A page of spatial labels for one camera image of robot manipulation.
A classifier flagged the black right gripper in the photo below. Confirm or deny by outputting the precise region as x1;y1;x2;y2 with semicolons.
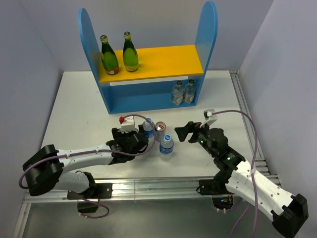
174;120;217;157

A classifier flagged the green glass bottle gold cap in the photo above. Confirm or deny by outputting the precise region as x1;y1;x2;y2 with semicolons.
123;31;139;72

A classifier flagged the green glass bottle orange label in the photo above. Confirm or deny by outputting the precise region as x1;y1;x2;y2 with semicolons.
100;35;119;75

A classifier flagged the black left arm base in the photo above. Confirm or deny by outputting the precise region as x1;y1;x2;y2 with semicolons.
66;183;112;219

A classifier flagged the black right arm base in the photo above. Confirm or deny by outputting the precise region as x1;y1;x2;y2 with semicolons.
196;179;233;209

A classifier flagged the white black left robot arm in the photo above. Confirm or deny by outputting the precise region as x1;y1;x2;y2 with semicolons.
22;128;149;198

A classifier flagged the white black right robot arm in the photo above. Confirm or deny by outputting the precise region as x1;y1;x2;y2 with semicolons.
175;121;309;238

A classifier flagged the blue and yellow shelf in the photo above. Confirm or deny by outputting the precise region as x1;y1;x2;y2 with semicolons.
78;1;218;114

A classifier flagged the blue label water bottle rear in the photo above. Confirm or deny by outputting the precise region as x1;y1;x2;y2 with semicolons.
142;118;155;139

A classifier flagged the blue label water bottle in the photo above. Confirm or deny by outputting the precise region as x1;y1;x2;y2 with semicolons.
142;118;155;139
159;134;174;162

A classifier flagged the silver blue can right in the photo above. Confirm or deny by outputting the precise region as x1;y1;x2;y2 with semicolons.
155;121;166;143

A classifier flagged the blue label water bottle front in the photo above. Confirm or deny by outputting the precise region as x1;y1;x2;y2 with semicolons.
159;134;174;162

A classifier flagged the clear soda water bottle left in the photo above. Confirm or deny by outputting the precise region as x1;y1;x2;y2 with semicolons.
171;81;184;105

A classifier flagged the clear soda water bottle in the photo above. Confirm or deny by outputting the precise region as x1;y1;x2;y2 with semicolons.
171;81;184;105
184;79;196;104

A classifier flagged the clear soda water bottle right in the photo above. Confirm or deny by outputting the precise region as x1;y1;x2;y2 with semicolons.
184;79;196;104

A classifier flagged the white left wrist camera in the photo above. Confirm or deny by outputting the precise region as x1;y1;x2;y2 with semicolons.
119;116;136;134

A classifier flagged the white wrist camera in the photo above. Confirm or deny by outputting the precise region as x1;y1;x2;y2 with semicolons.
119;116;136;134
200;109;217;128

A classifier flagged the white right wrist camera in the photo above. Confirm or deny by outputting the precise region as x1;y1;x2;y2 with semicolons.
200;109;217;128

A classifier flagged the aluminium front rail frame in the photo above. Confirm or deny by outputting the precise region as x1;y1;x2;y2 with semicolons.
12;173;282;238

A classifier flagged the aluminium rail frame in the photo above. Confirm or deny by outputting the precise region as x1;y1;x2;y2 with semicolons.
12;173;282;238
229;70;271;176

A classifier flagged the aluminium right rail frame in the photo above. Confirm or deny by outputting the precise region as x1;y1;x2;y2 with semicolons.
229;70;271;176

